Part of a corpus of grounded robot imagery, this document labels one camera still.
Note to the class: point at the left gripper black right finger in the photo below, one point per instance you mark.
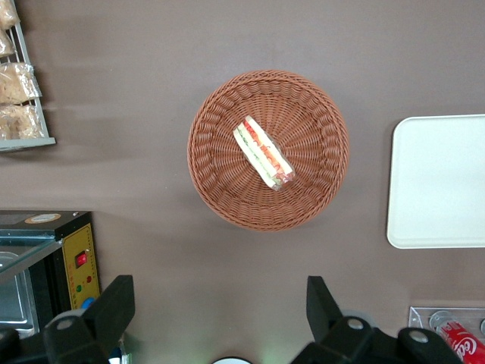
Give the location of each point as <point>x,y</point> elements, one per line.
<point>333,341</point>

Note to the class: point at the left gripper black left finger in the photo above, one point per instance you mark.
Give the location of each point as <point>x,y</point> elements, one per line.
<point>94,333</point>

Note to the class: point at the triangle sandwich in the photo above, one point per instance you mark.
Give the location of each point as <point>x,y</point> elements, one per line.
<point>263,153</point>

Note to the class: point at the cream plastic tray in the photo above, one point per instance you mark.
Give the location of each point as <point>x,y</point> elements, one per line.
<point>439,182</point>

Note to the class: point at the tray of packaged pastries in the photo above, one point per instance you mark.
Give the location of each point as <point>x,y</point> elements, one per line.
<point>38,141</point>

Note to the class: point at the brown round wicker basket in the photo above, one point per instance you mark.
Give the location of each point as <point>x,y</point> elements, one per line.
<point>307,113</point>

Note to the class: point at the stainless steel warmer pan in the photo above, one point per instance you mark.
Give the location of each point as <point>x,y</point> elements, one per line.
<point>15,303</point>

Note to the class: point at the clear acrylic bottle rack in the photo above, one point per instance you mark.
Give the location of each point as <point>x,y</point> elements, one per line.
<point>418,314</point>

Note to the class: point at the black food warmer yellow panel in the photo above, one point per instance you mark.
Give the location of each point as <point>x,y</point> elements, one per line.
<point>77,242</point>

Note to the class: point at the red cola bottle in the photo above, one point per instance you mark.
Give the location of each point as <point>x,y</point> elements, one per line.
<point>464,341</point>

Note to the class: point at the clear bag of rice crackers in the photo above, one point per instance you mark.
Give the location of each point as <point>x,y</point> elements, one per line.
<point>7,13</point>
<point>5,43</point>
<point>17,83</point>
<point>19,123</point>

